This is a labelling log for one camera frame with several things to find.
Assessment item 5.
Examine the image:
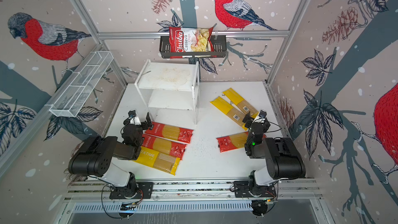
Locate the red cassava chips bag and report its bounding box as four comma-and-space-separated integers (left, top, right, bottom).
169, 27, 213, 52

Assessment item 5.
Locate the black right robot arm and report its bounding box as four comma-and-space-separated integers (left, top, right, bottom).
243, 111, 306, 197

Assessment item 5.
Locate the yellow pasta bag far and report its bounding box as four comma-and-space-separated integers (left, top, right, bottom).
223, 88, 259, 117

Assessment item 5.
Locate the white wire mesh basket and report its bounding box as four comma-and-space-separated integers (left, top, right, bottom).
49, 51, 114, 117

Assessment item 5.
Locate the yellow pasta bag near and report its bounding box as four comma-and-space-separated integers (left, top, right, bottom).
210, 97, 248, 131

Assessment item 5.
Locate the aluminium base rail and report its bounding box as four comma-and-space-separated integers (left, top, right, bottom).
61, 179, 323, 218

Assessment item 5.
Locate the black wall basket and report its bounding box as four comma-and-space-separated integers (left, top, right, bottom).
159, 35, 227, 59

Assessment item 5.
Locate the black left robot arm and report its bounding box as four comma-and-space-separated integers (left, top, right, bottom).
67, 110, 153, 198

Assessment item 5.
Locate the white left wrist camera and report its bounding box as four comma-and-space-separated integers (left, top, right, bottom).
127, 110, 141, 125

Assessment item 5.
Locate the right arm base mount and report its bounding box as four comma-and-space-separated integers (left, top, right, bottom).
230, 180, 277, 199

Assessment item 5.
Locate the white two-tier shelf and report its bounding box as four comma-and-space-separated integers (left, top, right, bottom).
134, 60, 200, 124

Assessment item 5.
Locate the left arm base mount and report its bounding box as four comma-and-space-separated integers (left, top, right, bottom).
109, 182, 154, 200

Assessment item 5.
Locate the yellow Pastatime pasta bag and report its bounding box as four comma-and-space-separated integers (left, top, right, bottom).
134, 146, 180, 175

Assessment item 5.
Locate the red spaghetti bag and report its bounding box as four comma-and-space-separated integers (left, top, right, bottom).
142, 134, 186, 160
217, 132, 248, 152
145, 122, 194, 144

